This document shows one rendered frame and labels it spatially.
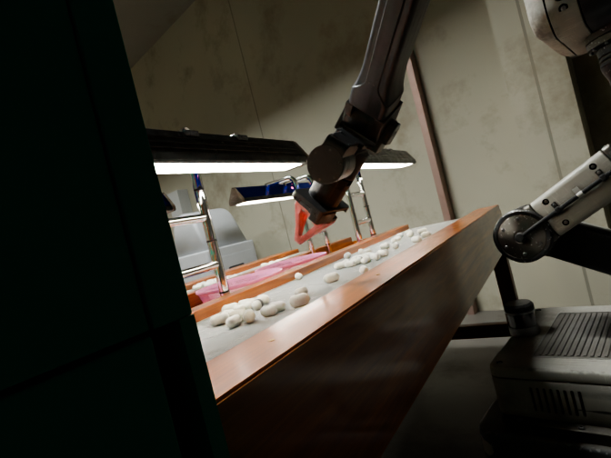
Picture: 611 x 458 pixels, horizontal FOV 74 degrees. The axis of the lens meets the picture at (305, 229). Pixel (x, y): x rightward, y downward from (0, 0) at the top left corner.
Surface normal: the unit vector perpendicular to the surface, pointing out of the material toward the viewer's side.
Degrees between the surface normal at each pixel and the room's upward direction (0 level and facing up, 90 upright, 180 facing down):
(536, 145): 90
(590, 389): 90
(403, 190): 90
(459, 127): 90
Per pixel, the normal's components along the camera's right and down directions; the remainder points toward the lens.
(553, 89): -0.66, 0.17
